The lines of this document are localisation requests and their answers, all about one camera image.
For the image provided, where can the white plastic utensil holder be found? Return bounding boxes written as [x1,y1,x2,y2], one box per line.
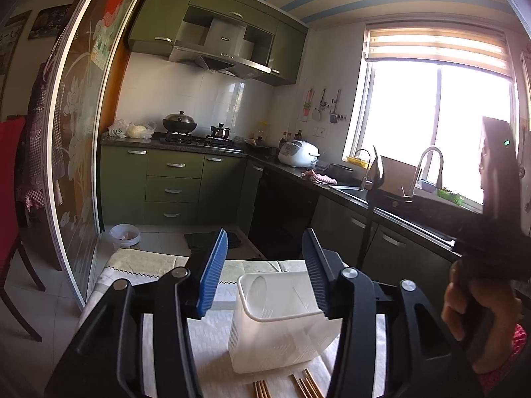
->
[228,271,341,374]

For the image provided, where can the black plastic fork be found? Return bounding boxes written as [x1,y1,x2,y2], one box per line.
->
[355,147,384,270]

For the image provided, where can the dark-tipped wooden chopstick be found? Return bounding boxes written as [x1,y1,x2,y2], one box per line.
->
[292,368,325,398]
[253,380,272,398]

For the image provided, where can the person's right hand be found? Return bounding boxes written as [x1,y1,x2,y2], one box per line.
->
[441,261,522,374]

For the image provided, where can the dark floor mat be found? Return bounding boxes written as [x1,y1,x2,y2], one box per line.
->
[185,232,241,253]

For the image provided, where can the dark lower cabinets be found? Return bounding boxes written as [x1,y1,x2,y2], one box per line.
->
[242,158,456,310]

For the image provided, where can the green sponge holder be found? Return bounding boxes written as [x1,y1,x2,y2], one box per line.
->
[437,189,463,205]

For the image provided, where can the double stainless sink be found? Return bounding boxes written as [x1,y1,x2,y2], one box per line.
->
[331,185,369,197]

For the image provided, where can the pink cloth on counter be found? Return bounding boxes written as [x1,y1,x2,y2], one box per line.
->
[301,170,338,186]

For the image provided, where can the tall chrome faucet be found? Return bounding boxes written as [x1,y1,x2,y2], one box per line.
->
[411,146,445,192]

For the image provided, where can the white trash bin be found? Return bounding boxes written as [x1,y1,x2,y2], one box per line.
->
[109,224,141,251]

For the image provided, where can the dark pot by sink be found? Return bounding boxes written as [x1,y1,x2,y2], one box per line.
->
[325,164,354,181]

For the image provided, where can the small chrome faucet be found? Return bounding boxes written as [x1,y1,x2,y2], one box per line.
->
[353,147,374,192]

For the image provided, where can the green lower cabinets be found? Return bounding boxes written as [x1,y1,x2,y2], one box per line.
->
[100,145,248,227]

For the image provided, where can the green cabinets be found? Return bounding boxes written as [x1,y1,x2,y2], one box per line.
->
[128,0,308,86]
[100,145,248,227]

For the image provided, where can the patterned light tablecloth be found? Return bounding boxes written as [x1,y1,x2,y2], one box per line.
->
[78,248,389,398]

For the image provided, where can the yellow sponge basket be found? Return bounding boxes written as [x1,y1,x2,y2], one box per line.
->
[346,156,370,170]

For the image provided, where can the white rice cooker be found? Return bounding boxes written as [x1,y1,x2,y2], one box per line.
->
[278,140,320,168]

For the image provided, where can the wooden cutting board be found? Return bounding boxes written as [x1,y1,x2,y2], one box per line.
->
[380,156,416,196]

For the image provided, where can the black frying pan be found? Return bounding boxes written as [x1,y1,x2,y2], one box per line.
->
[244,137,273,154]

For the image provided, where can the gas stove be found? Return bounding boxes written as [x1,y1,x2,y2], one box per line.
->
[159,133,241,150]

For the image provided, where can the pink right sleeve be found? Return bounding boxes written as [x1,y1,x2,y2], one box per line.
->
[477,323,527,396]

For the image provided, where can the small steel pot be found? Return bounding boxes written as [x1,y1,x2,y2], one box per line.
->
[210,123,230,139]

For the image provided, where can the black wok with lid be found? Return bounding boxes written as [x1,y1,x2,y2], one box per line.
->
[163,110,197,134]

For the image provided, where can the hanging ladle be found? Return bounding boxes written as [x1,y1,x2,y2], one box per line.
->
[330,89,342,124]

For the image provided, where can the plastic bag with food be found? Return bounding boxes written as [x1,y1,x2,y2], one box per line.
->
[108,119,157,139]

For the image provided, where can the glass sliding door with flowers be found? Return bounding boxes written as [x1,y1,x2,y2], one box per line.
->
[42,0,139,308]

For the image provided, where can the hanging checkered apron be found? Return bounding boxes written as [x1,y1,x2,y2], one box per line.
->
[19,50,66,211]

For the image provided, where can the striped window blind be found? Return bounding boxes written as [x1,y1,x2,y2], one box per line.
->
[364,21,513,78]

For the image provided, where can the stainless range hood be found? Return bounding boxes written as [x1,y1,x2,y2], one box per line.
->
[169,17,273,79]

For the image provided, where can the red upholstered chair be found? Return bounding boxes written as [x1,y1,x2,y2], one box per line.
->
[0,116,46,342]

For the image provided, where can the green upper cabinets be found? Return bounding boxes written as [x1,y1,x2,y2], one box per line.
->
[128,0,308,86]

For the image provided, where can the framed picture on wall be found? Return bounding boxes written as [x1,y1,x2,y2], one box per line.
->
[28,5,70,40]

